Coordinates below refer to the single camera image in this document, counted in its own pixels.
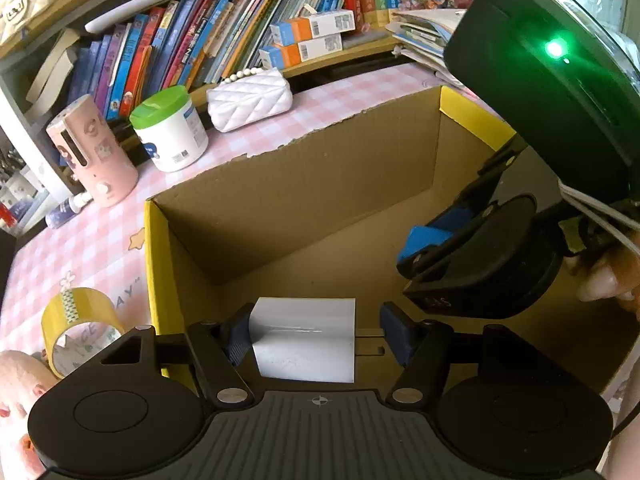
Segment white charger plug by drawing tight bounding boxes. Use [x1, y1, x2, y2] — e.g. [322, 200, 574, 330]
[248, 298, 386, 385]

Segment pink cylindrical humidifier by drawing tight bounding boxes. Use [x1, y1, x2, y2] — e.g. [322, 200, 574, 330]
[46, 94, 139, 208]

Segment person's right hand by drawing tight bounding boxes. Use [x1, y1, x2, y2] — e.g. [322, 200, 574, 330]
[565, 245, 640, 321]

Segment pile of books and papers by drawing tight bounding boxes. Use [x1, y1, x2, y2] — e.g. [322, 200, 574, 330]
[390, 7, 476, 91]

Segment white orange blue carton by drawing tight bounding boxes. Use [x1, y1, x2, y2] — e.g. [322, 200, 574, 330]
[270, 9, 356, 48]
[258, 35, 343, 71]

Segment yellow tape roll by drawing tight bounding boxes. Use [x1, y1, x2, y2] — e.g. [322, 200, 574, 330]
[41, 287, 127, 380]

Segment row of colourful books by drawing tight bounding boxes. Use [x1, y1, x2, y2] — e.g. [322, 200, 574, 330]
[67, 0, 321, 121]

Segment thick beige book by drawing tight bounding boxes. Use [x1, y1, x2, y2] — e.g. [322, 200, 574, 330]
[25, 27, 81, 106]

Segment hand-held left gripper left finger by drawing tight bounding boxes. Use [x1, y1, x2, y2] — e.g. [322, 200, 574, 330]
[100, 304, 258, 408]

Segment white shelf unit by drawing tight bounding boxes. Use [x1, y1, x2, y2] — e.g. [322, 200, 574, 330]
[0, 60, 81, 241]

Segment pink plush toy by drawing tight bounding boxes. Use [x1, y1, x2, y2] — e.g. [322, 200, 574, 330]
[0, 350, 58, 480]

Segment yellow cardboard box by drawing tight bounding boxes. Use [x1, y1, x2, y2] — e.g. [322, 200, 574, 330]
[144, 85, 640, 411]

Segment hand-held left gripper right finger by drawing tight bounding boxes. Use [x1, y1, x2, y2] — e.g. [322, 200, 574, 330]
[379, 302, 536, 408]

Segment white quilted purse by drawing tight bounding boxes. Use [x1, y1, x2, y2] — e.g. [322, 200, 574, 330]
[206, 66, 293, 133]

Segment wooden bookshelf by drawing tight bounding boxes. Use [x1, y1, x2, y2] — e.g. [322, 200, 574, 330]
[0, 0, 451, 201]

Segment white cable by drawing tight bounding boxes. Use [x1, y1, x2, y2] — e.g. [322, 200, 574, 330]
[560, 182, 640, 256]

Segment small spray bottle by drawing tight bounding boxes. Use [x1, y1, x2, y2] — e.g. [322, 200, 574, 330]
[45, 192, 93, 230]

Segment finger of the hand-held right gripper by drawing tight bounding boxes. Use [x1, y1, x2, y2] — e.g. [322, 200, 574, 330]
[430, 132, 530, 235]
[396, 227, 483, 283]

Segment pink checked tablecloth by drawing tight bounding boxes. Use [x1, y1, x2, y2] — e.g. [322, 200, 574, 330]
[0, 62, 506, 376]

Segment white jar green lid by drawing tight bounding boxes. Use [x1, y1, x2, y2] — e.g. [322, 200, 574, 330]
[129, 85, 210, 173]

